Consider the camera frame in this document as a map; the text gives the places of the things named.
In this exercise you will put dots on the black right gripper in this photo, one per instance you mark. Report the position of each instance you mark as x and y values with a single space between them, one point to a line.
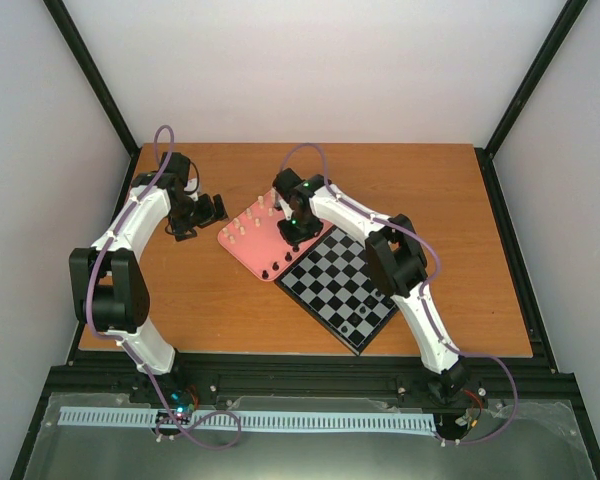
293 239

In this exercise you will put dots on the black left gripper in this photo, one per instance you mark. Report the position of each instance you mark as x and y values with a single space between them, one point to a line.
180 228

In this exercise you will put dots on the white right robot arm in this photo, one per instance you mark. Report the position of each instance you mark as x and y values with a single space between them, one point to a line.
396 261

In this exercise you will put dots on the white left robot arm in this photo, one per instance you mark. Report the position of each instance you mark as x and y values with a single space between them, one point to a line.
109 292

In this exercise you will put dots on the pink plastic tray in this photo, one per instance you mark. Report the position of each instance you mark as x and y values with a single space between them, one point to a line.
261 246

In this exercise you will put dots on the black and white chessboard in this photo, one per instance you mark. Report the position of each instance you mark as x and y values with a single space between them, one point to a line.
330 282

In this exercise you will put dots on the light blue cable duct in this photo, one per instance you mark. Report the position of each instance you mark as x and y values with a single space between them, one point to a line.
252 421

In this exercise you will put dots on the black aluminium frame base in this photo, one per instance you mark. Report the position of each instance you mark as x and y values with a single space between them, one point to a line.
400 381

